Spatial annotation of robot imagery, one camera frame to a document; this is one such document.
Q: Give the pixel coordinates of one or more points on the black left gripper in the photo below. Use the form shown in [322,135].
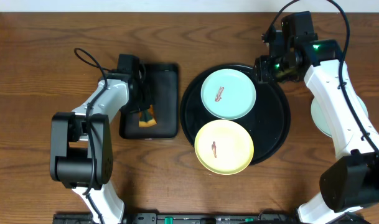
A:
[144,104]

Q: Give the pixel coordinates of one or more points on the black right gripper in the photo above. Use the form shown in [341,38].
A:
[262,63]

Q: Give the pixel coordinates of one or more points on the orange green sponge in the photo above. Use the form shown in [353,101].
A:
[147,118]

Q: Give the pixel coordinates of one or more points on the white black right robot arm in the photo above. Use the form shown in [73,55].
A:
[352,183]

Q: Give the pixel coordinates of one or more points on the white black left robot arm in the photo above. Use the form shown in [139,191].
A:
[81,155]

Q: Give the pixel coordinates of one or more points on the rectangular black tray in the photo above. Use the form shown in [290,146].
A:
[163,80]

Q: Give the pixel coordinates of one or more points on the round black tray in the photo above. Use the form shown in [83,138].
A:
[268,122]

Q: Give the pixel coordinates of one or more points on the yellow plate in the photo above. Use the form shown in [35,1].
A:
[224,147]

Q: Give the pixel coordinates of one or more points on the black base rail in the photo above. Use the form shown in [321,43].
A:
[152,218]

